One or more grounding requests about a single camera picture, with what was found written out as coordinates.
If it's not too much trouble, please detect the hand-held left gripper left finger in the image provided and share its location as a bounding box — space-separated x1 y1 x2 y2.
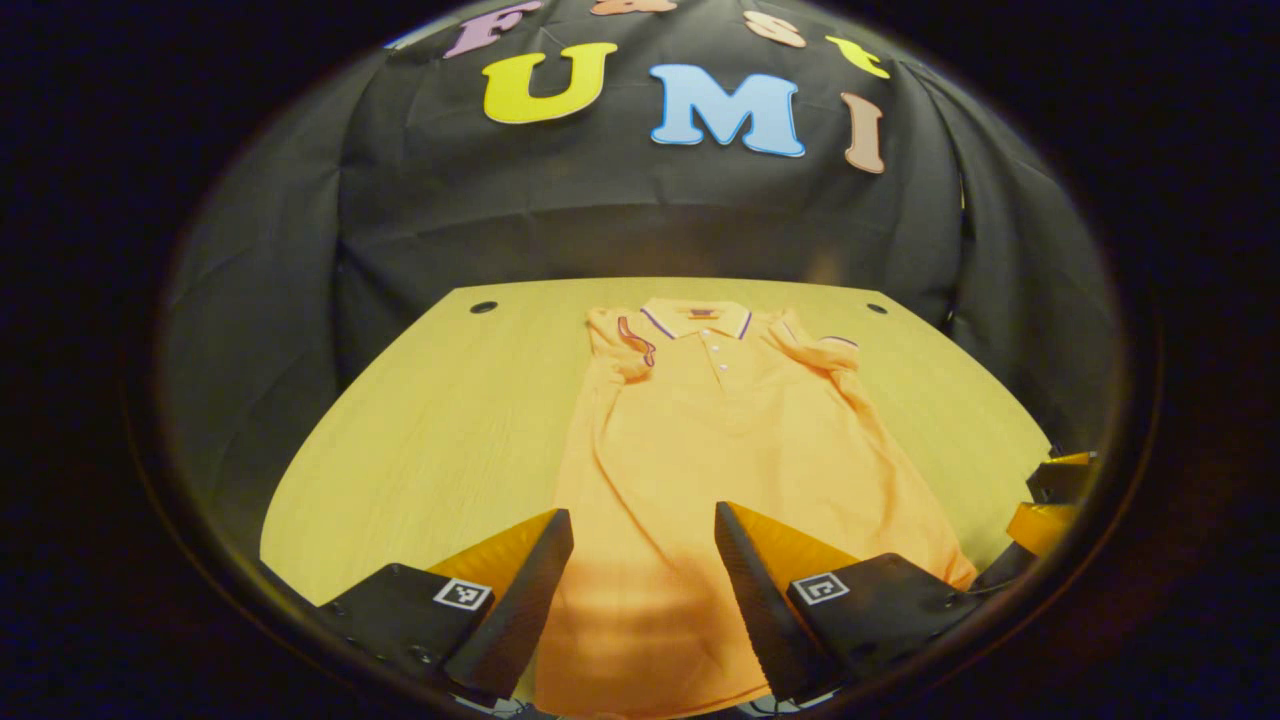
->
320 508 575 701

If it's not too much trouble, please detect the orange T-shirt with striped collar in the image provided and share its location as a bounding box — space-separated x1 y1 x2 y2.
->
535 298 979 719

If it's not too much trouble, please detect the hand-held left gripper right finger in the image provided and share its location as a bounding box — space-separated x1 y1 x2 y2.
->
715 502 986 701

